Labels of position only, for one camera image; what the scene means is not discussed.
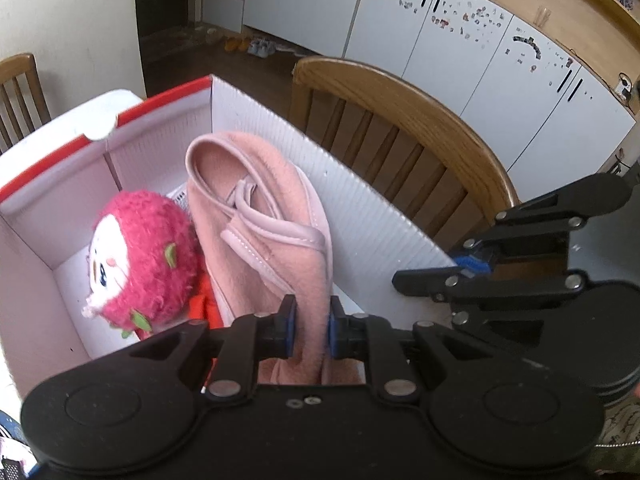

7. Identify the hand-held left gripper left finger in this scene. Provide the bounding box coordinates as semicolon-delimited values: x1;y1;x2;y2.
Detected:
127;294;298;406

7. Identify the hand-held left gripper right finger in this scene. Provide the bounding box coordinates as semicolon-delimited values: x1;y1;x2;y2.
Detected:
326;295;506;407

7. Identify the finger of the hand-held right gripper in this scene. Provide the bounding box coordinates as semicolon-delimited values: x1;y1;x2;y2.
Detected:
392;266;588;328
452;174;632;273

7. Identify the red cloth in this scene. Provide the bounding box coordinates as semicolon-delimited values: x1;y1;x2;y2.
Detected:
135;280;223;346

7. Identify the pink fleece cloth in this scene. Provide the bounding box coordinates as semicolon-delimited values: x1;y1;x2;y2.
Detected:
185;131;368;386

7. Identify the red cardboard shoe box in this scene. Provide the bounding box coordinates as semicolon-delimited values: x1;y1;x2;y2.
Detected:
0;74;458;411

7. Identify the pink round plush toy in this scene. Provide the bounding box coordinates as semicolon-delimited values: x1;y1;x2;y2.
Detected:
81;190;203;338

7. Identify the black dotted band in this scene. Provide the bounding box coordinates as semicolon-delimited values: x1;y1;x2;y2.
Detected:
0;452;26;480

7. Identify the patterned clothing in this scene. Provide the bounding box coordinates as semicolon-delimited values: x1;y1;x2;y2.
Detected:
592;400;640;476

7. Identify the wooden curved-back chair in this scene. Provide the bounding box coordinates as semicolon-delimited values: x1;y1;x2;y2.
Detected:
289;56;521;256

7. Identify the wooden slatted chair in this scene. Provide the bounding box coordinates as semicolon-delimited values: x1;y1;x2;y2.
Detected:
0;53;52;156

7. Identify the white and wood wall cabinet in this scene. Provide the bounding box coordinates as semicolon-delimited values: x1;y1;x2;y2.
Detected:
202;0;640;206

